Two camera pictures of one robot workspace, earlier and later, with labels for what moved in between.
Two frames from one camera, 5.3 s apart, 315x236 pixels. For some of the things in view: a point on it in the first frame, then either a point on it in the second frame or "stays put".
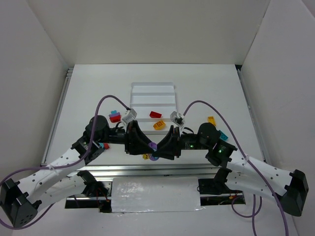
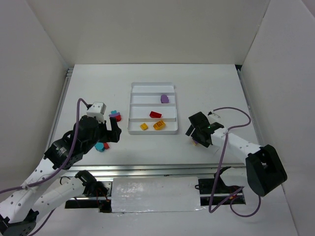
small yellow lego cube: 146,156 to 143,126
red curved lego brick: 154,114 stays put
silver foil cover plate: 147,194 stays put
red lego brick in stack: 115,119 stays put
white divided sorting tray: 154,102 stays put
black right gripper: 177,142 to 197,126
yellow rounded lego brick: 160,125 stays put
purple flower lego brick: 154,146 to 164,99
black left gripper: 129,138 to 108,132
